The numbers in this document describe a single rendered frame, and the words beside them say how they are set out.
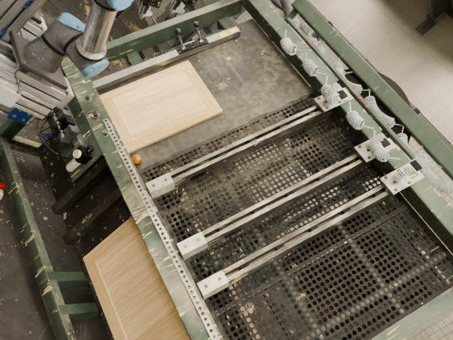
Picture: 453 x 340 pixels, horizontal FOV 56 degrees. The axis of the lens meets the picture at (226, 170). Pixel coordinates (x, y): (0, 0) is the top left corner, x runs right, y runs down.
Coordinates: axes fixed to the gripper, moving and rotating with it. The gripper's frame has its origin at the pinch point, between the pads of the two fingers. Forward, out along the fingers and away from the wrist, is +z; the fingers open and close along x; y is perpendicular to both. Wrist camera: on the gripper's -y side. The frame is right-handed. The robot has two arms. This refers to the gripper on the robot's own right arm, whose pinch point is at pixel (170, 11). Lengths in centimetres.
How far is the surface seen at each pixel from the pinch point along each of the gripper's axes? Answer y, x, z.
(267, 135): 64, -35, 23
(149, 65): 12, 21, 57
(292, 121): 78, -25, 18
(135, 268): 20, -89, 92
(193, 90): 34, 3, 47
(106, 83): -9, 10, 70
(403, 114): 154, -8, 1
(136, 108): 7, -8, 63
